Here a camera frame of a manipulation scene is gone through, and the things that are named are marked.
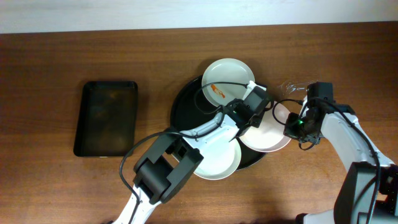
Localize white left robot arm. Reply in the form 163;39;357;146
115;82;273;223

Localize white plate with yellow sauce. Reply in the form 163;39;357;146
194;139;242;180

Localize pinkish white plate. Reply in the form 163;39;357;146
240;104;291;152

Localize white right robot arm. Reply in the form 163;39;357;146
284;98;397;223

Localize round black tray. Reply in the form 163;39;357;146
170;75;267;170

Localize black rectangular tray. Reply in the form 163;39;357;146
73;81;138;157

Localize white plate with red sauce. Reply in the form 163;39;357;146
201;58;255;106

